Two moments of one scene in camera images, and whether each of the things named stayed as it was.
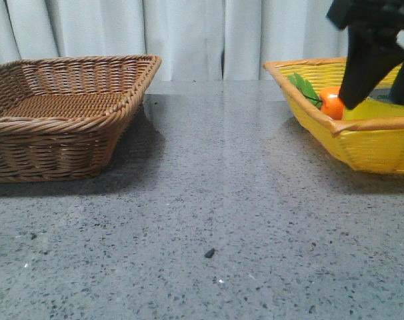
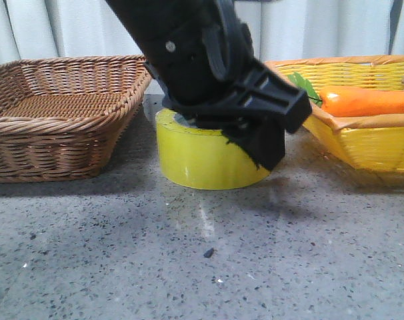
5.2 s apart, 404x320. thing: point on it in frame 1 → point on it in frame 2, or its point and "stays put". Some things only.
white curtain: (198, 41) stays put
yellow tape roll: (379, 104) → (199, 158)
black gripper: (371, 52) → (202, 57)
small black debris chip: (210, 253) stays put
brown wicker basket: (62, 118) stays put
